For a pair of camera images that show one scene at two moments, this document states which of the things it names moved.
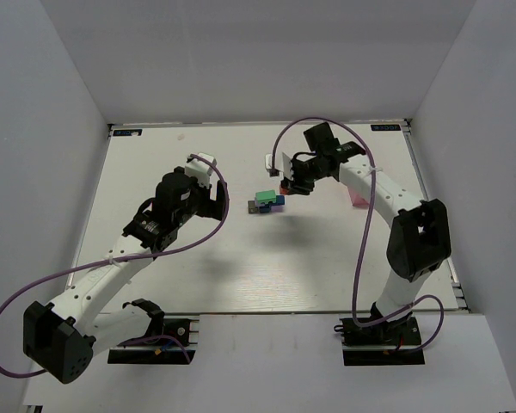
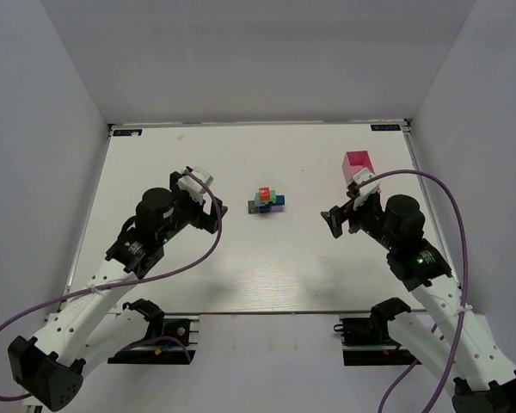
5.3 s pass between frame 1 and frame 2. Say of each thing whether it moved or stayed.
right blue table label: stayed
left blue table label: stayed
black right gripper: moved
